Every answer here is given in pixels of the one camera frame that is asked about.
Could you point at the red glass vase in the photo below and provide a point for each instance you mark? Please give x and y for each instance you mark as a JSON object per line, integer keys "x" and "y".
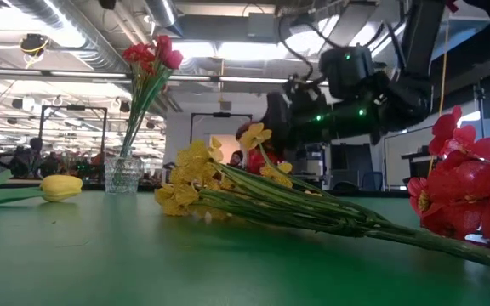
{"x": 257, "y": 163}

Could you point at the red small-flower bunch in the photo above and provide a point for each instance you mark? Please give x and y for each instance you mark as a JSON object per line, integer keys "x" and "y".
{"x": 136, "y": 53}
{"x": 462, "y": 191}

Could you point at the yellow artificial tulip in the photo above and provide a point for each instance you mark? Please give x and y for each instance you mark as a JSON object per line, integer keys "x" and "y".
{"x": 60, "y": 188}

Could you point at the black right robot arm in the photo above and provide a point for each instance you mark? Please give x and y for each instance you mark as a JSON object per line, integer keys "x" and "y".
{"x": 415, "y": 42}

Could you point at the clear glass vase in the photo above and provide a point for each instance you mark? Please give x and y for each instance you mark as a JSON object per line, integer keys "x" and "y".
{"x": 122, "y": 178}

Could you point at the black equipment cabinet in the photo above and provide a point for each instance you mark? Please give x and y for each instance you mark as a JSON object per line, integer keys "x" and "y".
{"x": 313, "y": 166}

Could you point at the person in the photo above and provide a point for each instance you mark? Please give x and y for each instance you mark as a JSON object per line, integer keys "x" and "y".
{"x": 28, "y": 157}
{"x": 236, "y": 158}

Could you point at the white board panel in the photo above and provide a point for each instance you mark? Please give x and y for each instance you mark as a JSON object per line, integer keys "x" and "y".
{"x": 406, "y": 161}

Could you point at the yellow small-flower bunch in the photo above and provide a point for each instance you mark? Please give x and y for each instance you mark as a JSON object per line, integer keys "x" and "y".
{"x": 194, "y": 168}

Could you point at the green table mat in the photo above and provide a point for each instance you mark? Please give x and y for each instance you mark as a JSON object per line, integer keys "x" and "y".
{"x": 143, "y": 263}

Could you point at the long ceiling light bar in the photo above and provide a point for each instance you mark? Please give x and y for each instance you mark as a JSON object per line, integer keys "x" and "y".
{"x": 79, "y": 74}

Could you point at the distant black station frame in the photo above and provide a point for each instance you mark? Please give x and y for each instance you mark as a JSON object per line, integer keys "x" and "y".
{"x": 72, "y": 107}
{"x": 219, "y": 114}

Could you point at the silver ceiling ventilation duct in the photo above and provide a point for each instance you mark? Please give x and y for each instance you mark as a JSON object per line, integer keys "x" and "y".
{"x": 100, "y": 47}

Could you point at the black ceiling camera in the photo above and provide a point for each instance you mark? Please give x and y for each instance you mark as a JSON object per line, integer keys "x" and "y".
{"x": 33, "y": 43}

